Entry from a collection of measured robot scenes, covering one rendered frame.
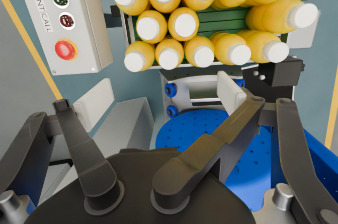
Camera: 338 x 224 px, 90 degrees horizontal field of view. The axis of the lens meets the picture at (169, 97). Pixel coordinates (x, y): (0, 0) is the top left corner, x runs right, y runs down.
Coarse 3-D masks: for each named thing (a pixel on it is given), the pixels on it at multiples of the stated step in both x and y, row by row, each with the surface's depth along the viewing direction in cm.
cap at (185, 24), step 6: (180, 18) 31; (186, 18) 31; (192, 18) 30; (180, 24) 31; (186, 24) 31; (192, 24) 31; (180, 30) 31; (186, 30) 31; (192, 30) 31; (186, 36) 32
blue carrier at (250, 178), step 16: (192, 112) 53; (208, 112) 52; (224, 112) 51; (160, 128) 47; (176, 128) 45; (192, 128) 45; (208, 128) 44; (160, 144) 40; (176, 144) 40; (256, 144) 38; (240, 160) 34; (256, 160) 34; (240, 176) 30; (256, 176) 30; (240, 192) 29; (256, 192) 30; (256, 208) 32
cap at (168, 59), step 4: (164, 52) 33; (168, 52) 33; (172, 52) 33; (160, 56) 34; (164, 56) 34; (168, 56) 34; (172, 56) 33; (176, 56) 33; (160, 60) 34; (164, 60) 34; (168, 60) 34; (172, 60) 34; (176, 60) 34; (160, 64) 34; (164, 64) 34; (168, 64) 34; (172, 64) 34; (176, 64) 34; (164, 68) 35; (168, 68) 34; (172, 68) 34
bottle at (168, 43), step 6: (168, 36) 44; (162, 42) 37; (168, 42) 36; (174, 42) 37; (180, 42) 42; (156, 48) 38; (162, 48) 36; (168, 48) 35; (174, 48) 36; (180, 48) 37; (156, 54) 37; (180, 54) 37; (156, 60) 39; (180, 60) 37
